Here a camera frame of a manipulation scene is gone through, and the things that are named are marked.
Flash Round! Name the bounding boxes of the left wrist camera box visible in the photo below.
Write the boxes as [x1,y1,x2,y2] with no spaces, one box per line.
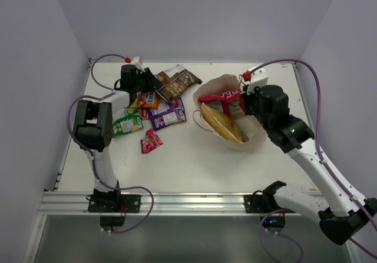
[130,56,144,71]

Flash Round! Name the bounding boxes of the brown snack bag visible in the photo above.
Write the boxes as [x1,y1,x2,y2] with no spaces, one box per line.
[155,64,202,101]

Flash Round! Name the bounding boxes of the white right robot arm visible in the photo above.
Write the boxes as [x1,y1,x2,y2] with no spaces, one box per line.
[242,85,376,245]

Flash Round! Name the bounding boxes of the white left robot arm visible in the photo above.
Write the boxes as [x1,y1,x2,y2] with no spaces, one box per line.
[67,63,163,212]

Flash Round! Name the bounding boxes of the small red white packet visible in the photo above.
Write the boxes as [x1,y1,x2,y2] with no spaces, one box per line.
[140,108,150,120]

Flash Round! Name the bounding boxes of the tan kraft chips bag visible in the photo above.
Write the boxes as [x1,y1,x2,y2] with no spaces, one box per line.
[200,103,248,144]

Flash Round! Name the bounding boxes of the large red snack bag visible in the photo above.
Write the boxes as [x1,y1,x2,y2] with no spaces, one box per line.
[197,90,244,116]

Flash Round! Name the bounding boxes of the beige paper bag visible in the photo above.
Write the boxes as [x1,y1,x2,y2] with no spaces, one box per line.
[193,74,267,152]

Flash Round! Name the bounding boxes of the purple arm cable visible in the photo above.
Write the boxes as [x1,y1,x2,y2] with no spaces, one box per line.
[240,58,377,263]
[68,54,154,235]

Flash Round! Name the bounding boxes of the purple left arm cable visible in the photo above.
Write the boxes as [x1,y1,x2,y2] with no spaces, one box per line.
[68,54,154,235]

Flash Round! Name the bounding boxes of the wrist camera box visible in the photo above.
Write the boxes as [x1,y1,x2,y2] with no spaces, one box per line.
[130,56,144,71]
[243,66,268,95]

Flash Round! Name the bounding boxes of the orange Fox's candy bag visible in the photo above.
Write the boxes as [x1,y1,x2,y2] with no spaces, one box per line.
[136,92,159,109]

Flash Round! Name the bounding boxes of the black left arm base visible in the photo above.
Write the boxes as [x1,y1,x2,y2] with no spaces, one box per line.
[86,190,141,231]

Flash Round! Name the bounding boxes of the small red mints packet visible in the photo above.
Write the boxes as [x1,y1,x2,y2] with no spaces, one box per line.
[140,128,163,154]

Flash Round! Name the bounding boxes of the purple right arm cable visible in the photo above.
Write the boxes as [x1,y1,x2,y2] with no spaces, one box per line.
[240,58,377,263]

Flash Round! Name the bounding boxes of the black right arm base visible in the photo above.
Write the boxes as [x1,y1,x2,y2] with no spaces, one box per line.
[243,181,286,229]

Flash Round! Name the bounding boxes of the green candy bag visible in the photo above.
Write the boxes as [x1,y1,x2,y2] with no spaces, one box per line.
[113,108,144,137]

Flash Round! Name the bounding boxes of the purple Fox's berries bag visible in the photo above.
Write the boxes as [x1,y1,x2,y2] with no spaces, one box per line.
[147,98,187,131]

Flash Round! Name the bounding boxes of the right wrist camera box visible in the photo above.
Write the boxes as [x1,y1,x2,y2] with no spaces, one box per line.
[243,66,268,95]

